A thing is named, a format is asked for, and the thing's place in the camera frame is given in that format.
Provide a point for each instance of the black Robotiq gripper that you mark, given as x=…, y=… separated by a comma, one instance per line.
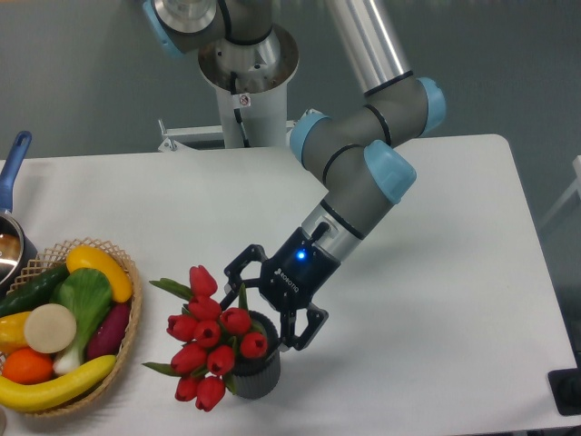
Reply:
x=288, y=282

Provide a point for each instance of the red tulip bouquet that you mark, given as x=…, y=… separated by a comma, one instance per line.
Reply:
x=212, y=340

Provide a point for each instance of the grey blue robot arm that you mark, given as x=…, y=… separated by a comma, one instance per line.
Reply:
x=356, y=157

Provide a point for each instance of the dark grey ribbed vase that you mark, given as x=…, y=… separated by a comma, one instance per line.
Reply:
x=255, y=378

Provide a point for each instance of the purple sweet potato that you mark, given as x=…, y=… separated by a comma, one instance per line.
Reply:
x=109, y=335

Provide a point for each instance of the green bok choy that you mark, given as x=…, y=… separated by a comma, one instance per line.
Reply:
x=87, y=294

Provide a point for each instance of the woven wicker basket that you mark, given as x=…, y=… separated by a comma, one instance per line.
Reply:
x=50, y=258

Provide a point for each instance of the beige round disc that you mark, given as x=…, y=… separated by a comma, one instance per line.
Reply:
x=50, y=328

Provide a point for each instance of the green cucumber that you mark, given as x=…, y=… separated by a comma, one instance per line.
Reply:
x=35, y=292

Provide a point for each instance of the orange fruit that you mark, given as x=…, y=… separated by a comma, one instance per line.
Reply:
x=27, y=366

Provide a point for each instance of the yellow bell pepper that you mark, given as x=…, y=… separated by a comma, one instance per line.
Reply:
x=12, y=332

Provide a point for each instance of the yellow banana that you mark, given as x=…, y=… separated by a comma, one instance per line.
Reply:
x=50, y=394

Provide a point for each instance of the black device at table edge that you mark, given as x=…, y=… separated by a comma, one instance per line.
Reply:
x=565, y=387

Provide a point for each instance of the white furniture leg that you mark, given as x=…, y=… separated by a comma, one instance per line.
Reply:
x=565, y=204

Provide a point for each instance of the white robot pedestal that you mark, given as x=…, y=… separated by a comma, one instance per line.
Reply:
x=250, y=82

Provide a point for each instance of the blue handled saucepan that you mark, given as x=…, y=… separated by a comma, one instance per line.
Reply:
x=16, y=249

